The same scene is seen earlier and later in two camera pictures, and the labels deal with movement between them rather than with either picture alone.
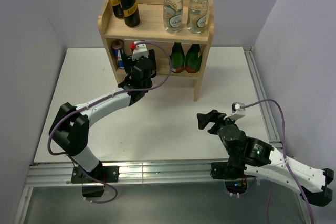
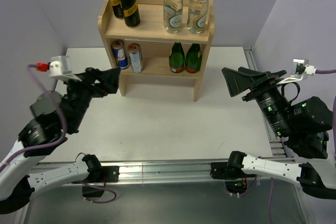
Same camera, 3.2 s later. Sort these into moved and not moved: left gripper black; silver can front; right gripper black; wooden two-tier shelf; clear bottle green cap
Moved: right gripper black; left gripper black
Not moved: clear bottle green cap; wooden two-tier shelf; silver can front
